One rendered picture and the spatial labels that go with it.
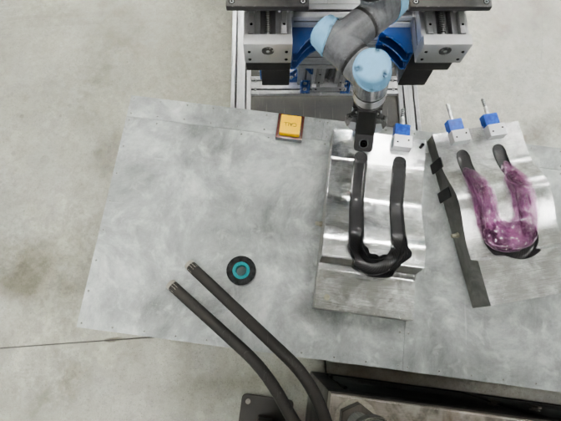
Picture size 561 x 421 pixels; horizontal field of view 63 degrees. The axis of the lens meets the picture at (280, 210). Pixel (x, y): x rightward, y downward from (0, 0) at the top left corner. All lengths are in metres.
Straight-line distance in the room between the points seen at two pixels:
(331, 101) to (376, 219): 1.00
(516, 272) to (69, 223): 1.85
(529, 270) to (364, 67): 0.70
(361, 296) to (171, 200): 0.60
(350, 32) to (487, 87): 1.70
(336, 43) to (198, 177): 0.60
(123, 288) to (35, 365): 1.04
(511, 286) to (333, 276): 0.45
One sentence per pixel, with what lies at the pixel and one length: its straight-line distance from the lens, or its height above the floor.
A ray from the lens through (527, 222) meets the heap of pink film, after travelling 1.38.
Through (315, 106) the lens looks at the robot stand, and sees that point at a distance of 2.11.
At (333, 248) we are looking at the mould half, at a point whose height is 0.93.
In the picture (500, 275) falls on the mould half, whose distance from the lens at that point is 1.30.
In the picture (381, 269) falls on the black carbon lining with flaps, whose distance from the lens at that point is 1.24.
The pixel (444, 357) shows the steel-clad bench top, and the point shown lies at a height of 0.80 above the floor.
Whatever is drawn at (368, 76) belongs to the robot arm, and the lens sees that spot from 0.93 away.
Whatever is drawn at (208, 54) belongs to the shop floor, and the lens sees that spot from 2.51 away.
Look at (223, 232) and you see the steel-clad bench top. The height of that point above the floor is 0.80.
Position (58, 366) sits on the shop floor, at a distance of 2.27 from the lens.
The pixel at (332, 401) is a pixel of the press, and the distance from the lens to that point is 1.30.
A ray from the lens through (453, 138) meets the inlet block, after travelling 1.40.
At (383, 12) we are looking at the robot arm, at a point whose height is 1.27.
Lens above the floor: 2.07
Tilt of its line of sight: 75 degrees down
